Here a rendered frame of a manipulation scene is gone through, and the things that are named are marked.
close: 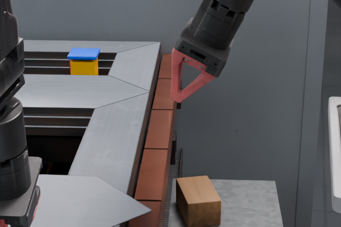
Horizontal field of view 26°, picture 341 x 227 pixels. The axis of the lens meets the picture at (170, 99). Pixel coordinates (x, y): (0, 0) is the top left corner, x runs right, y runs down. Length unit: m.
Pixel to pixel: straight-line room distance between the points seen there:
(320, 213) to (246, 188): 1.36
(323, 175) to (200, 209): 1.81
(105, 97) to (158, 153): 0.20
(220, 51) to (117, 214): 0.25
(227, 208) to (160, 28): 0.54
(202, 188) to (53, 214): 0.41
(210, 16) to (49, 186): 0.33
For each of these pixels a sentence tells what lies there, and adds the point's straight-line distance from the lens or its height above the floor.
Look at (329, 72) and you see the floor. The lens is 4.29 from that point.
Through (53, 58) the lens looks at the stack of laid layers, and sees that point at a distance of 1.66.
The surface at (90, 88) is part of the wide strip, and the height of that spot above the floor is 0.86.
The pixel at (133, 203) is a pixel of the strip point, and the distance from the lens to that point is 0.99.
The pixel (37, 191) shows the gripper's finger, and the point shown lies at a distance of 0.88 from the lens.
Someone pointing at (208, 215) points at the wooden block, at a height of 0.70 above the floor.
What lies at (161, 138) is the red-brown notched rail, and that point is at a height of 0.83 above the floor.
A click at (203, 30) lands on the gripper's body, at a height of 1.09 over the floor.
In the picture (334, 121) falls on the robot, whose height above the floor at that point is 1.04.
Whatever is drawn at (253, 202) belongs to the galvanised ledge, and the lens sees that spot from 1.38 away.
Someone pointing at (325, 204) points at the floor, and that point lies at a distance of 2.84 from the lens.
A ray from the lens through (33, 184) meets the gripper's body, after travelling 0.86.
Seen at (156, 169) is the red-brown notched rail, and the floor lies 0.83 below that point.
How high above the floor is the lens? 1.34
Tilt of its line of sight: 21 degrees down
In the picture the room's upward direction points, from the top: straight up
